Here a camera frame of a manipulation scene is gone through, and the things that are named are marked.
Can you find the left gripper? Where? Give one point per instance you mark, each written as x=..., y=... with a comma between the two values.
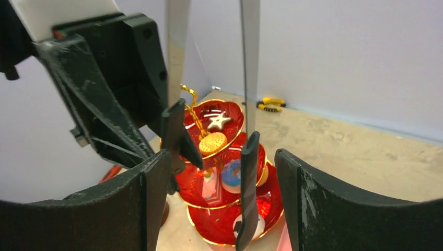
x=111, y=74

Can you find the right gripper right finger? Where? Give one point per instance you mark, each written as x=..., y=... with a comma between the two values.
x=325, y=213

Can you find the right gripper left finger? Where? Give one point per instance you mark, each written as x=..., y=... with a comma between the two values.
x=122, y=213

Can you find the yellow frosted donut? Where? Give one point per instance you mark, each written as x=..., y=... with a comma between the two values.
x=264, y=176

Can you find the red three-tier cake stand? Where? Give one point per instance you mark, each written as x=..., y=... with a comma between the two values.
x=218, y=224

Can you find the metal tongs black tips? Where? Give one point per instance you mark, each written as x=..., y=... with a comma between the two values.
x=252, y=157

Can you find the blue frosted donut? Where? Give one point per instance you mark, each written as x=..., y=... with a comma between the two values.
x=231, y=176

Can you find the round orange cookie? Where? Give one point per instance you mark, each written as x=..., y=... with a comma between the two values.
x=212, y=143

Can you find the white star cookie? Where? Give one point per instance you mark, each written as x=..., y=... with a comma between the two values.
x=217, y=122

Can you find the pink cake slice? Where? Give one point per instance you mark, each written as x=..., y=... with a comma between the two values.
x=211, y=189

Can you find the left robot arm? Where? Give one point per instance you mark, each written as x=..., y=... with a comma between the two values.
x=25, y=23

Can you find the yellow black pliers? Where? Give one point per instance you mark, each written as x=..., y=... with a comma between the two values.
x=271, y=104

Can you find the red handled tool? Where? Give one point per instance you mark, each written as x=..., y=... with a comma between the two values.
x=113, y=171

